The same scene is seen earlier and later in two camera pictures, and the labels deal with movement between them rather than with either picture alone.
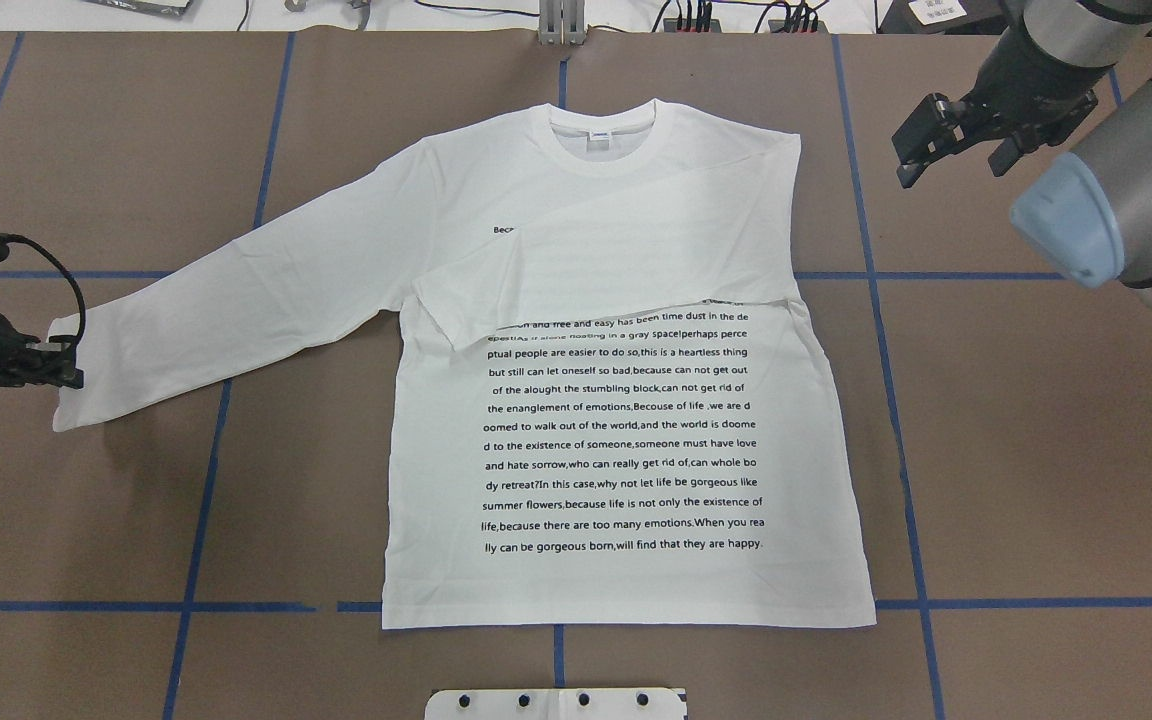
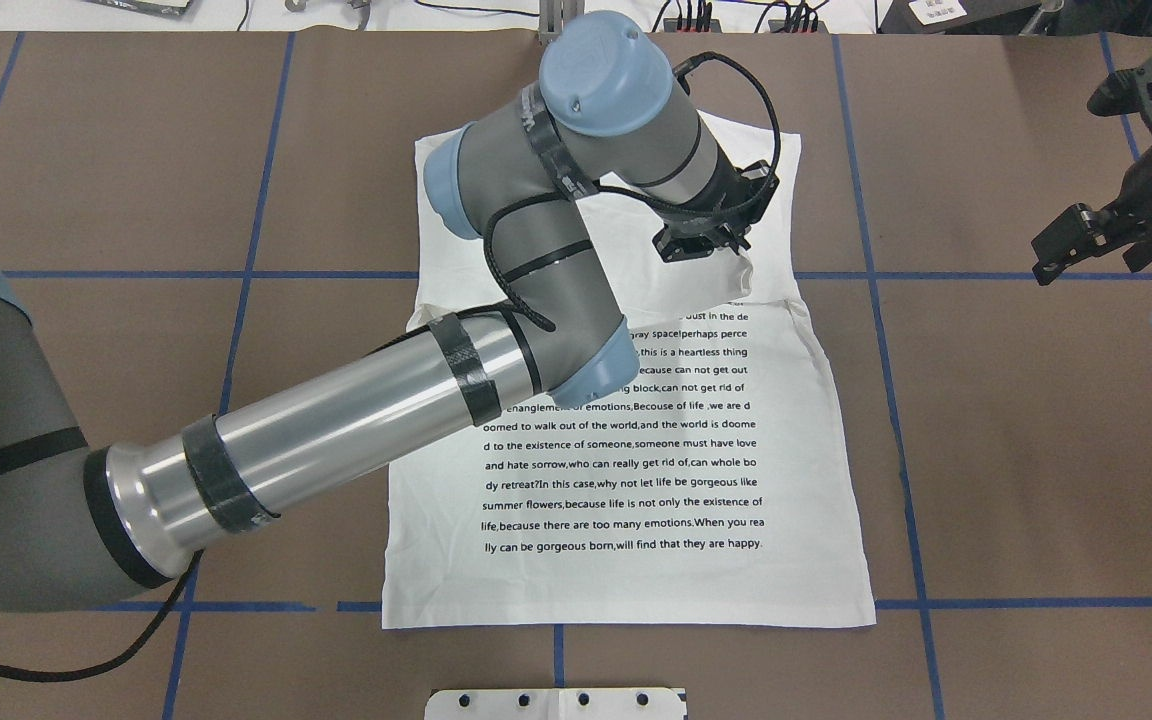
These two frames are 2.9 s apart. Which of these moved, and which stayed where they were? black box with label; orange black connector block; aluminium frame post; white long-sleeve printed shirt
Moved: white long-sleeve printed shirt
Stayed: aluminium frame post; orange black connector block; black box with label
